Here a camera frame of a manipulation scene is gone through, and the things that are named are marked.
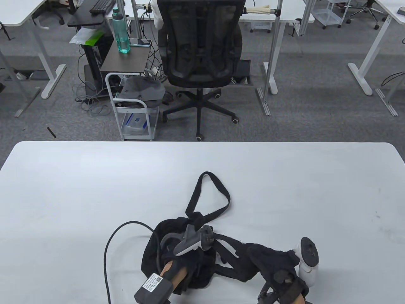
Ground person's left hand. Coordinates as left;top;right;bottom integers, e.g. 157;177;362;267
158;250;217;285

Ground person's right hand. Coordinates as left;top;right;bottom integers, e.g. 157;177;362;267
247;243;309;295

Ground black backpack with shoulder straps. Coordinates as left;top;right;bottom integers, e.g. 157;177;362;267
141;171;263;290

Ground person's left forearm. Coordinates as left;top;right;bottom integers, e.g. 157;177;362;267
159;260;188;295

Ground grey white left hand controller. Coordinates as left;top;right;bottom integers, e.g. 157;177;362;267
160;223;215;257

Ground grey white hand controller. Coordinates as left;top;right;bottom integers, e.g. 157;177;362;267
290;237;320;288
160;223;215;257

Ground grey white right hand controller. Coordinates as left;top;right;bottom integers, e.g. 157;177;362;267
290;237;320;288

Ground blue and white box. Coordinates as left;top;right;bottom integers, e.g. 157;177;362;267
123;112;151;132

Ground white rolling cart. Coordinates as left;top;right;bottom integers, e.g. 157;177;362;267
105;72;159;142

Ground grey fabric bag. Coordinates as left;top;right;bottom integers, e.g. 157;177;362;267
116;77;166;108

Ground small dark side table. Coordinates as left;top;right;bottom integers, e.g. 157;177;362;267
100;40;151;74

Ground black mesh office chair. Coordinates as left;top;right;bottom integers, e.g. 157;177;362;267
157;0;243;142

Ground teal water bottle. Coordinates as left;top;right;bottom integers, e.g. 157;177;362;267
112;6;131;54

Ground long white desk aluminium legs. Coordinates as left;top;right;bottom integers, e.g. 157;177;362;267
106;0;315;116

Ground green packet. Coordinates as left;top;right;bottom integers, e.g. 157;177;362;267
85;31;105;46

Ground beige cloth roll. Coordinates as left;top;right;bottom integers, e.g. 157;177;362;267
245;5;272;15

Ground white desk with white leg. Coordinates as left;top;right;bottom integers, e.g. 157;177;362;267
347;0;405;96

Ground white paper sheet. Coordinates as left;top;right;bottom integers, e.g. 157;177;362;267
69;28;95;45

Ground black star-base chair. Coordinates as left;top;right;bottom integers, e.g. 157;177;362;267
342;0;388;30

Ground black standing desk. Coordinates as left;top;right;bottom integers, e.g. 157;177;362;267
67;0;119;97

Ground black keyboard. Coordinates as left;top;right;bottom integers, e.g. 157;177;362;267
90;0;116;14

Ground black swivel chair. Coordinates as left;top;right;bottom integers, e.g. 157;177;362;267
32;0;65;25

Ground white desk with rounded corner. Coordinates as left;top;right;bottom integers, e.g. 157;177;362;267
0;0;67;99

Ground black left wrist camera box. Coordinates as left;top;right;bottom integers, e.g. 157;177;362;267
134;272;174;304

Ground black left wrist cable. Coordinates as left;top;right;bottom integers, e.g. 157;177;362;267
104;221;159;304

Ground tangle of floor cables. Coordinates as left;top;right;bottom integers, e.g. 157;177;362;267
73;44;111;116

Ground aluminium frame foot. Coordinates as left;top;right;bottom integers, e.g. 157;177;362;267
375;71;405;117
0;54;41;117

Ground white wire cart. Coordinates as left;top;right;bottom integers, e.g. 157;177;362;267
312;0;352;29

